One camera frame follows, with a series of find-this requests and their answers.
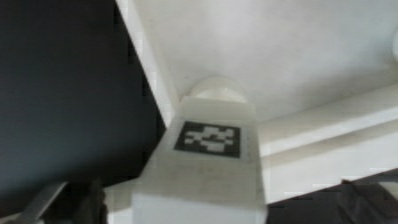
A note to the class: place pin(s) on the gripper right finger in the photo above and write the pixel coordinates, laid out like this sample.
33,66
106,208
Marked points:
358,202

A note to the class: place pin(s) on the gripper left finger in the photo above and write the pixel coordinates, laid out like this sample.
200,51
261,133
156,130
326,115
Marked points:
67,204

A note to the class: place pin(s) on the white table leg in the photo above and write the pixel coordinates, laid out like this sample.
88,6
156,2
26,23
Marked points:
199,185

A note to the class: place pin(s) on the white square table top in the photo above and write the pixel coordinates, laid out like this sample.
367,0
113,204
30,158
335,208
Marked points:
302,49

